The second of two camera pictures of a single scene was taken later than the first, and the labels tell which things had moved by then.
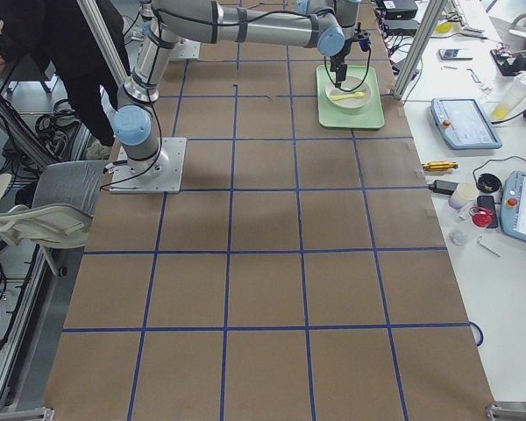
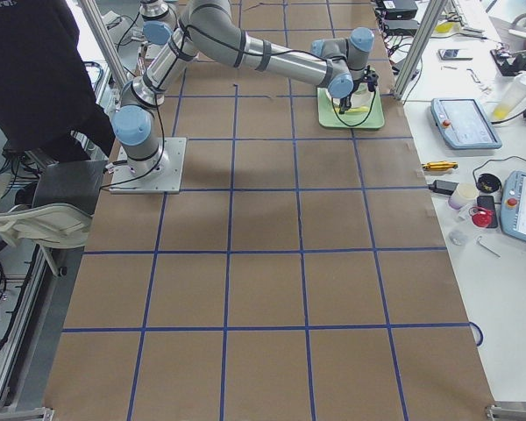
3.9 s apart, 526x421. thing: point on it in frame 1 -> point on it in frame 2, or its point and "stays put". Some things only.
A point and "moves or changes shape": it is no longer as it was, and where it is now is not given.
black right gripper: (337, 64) -> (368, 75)
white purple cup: (463, 194) stays put
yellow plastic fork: (347, 96) moves or changes shape
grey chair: (60, 218) stays put
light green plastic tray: (370, 116) stays put
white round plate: (356, 98) stays put
